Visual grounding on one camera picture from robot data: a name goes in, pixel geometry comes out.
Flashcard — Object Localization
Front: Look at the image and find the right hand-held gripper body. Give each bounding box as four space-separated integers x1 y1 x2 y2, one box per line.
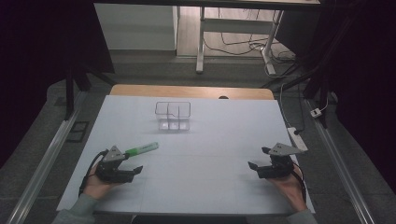
257 142 308 180

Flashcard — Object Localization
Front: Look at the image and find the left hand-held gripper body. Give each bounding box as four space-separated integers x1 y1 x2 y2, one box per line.
94 145 135 184

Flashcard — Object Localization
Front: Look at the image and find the green marker pen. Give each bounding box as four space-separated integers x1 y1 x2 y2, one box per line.
124 141 160 158

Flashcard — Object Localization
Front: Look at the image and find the person's left hand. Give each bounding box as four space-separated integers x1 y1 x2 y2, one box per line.
82 169 121 201

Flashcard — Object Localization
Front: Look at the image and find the person's right hand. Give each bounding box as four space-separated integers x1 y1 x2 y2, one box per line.
268 172 308 213

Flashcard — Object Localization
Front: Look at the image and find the white power strip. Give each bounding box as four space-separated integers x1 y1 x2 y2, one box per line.
286 126 309 153

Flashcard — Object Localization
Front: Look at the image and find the black floor plate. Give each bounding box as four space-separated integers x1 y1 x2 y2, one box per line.
65 120 91 144

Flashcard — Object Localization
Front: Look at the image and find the white table mat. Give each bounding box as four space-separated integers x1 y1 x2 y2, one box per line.
56 94 316 217

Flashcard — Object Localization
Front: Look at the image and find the clear plastic compartment organizer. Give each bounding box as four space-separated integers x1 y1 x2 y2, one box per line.
154 101 192 132

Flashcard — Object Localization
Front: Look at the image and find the black metal stand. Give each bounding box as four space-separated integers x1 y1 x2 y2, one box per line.
63 60 117 121
261 6 359 129

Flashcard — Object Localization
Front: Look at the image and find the dark curtain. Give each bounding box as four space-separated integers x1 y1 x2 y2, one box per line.
275 0 396 195
0 0 116 171

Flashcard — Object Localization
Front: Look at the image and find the white-legged desk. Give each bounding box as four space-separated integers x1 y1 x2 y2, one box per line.
92 0 321 76

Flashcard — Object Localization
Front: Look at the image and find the white cabinet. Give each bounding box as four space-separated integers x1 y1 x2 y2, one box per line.
93 3 179 51

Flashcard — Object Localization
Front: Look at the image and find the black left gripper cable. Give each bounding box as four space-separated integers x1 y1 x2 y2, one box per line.
78 148 110 198

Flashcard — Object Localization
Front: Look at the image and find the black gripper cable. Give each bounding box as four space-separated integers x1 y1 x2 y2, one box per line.
290 161 308 203
78 148 110 198

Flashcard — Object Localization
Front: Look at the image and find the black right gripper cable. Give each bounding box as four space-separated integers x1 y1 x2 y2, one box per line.
290 161 308 203

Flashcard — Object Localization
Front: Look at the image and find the aluminium floor rail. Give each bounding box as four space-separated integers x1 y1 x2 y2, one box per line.
5 90 89 224
304 98 378 224

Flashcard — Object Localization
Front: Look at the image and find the white frame stand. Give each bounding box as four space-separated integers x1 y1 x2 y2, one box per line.
204 7 297 79

